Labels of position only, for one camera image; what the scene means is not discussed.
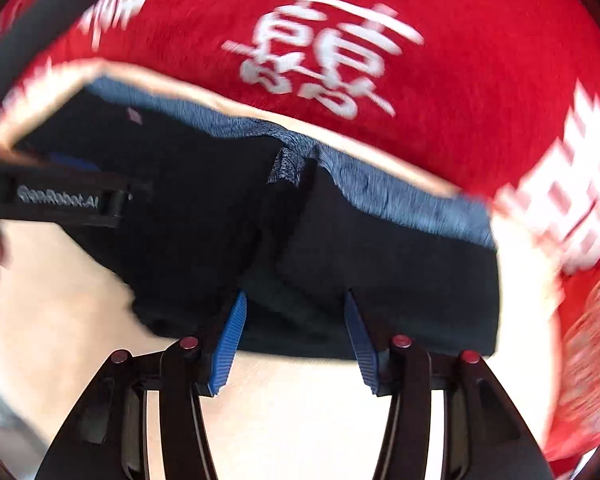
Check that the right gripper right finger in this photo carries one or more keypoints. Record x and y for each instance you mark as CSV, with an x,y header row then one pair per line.
x,y
447,407

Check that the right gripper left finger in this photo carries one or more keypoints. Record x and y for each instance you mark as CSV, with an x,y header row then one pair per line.
x,y
105,434

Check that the black pants with grey waistband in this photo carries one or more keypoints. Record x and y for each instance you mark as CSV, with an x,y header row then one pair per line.
x,y
235,204

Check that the peach sofa cushion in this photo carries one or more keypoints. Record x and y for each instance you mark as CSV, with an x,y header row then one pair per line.
x,y
61,315

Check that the red blanket with white characters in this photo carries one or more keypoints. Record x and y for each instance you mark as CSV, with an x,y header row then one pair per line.
x,y
500,98

